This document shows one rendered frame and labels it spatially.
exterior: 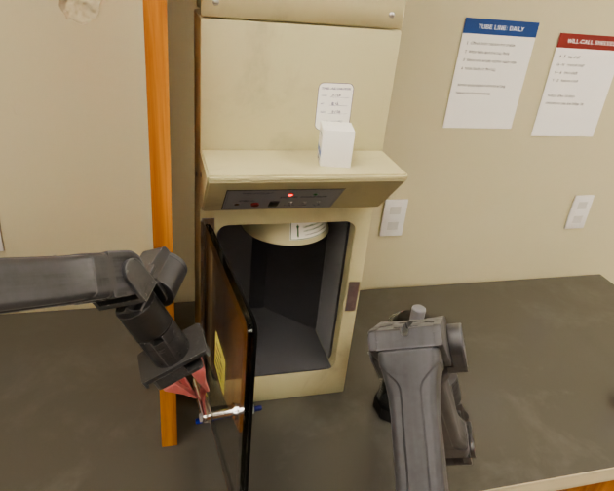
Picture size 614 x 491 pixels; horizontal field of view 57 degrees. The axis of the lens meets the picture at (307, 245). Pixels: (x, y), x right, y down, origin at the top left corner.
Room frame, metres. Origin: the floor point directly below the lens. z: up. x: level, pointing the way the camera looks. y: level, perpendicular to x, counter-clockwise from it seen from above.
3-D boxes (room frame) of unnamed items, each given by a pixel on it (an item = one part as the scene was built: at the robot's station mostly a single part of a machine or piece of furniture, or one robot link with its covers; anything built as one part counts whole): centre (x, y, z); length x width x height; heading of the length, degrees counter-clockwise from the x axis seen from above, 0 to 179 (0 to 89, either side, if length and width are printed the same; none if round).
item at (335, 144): (0.88, -0.03, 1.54); 0.05 x 0.05 x 0.06; 6
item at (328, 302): (1.03, 0.07, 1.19); 0.26 x 0.24 x 0.35; 107
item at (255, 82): (1.03, 0.07, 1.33); 0.32 x 0.25 x 0.77; 107
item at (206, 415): (0.64, 0.12, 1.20); 0.10 x 0.05 x 0.03; 22
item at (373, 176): (0.86, 0.02, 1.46); 0.32 x 0.12 x 0.10; 107
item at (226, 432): (0.71, 0.12, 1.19); 0.30 x 0.01 x 0.40; 22
